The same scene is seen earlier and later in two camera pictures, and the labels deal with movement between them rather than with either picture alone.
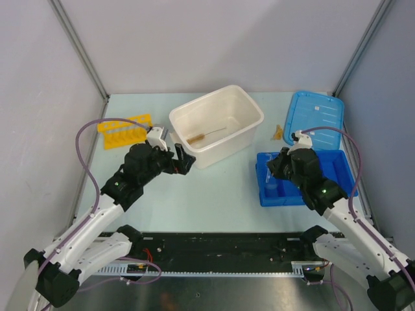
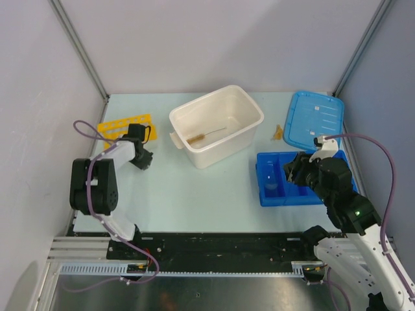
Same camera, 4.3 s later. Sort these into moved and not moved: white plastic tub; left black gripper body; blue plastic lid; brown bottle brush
Moved: left black gripper body
Not moved: white plastic tub; brown bottle brush; blue plastic lid
